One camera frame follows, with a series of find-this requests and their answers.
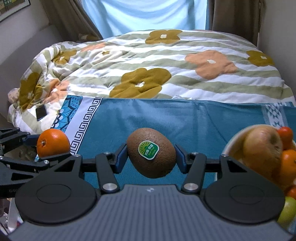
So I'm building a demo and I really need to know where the brown kiwi with sticker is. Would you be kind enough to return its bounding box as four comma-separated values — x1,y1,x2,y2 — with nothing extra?
126,128,176,179

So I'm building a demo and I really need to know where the large orange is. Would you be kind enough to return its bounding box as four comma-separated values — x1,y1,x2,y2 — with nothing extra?
37,128,70,158

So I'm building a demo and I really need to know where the wrinkled yellow-red apple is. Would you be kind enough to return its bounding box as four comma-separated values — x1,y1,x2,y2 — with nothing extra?
242,126,283,180

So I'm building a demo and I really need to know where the small green apple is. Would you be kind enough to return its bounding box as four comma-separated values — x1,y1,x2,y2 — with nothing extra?
277,196,296,229

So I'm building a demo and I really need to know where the small mandarin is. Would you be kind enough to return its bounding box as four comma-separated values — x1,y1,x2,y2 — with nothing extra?
285,185,296,200

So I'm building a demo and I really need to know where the cream yellow bowl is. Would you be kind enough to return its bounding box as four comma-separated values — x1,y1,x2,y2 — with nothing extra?
215,124,296,235

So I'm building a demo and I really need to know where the blue patterned cloth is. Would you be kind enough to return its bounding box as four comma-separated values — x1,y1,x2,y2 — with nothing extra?
49,95,295,159

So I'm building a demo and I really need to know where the white chair back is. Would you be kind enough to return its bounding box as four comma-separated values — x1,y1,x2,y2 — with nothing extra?
7,198,19,233

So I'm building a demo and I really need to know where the black phone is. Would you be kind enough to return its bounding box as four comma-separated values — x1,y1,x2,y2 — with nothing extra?
36,105,47,121

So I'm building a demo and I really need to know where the floral quilt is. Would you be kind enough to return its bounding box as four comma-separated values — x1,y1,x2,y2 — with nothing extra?
8,30,295,133

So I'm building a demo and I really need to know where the light blue curtain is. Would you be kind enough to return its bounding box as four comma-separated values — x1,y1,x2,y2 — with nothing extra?
82,0,208,39

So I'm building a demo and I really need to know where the brown curtain left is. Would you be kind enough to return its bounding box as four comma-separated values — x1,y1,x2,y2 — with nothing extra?
41,0,103,42

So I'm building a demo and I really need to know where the brown curtain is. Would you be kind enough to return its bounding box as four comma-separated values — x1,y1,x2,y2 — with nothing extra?
207,0,265,45
41,0,103,42

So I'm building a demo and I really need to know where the brown curtain right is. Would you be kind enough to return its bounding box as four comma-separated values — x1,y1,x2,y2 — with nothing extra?
207,0,265,45

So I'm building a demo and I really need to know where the framed picture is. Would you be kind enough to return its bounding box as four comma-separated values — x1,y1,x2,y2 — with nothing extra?
0,0,31,22

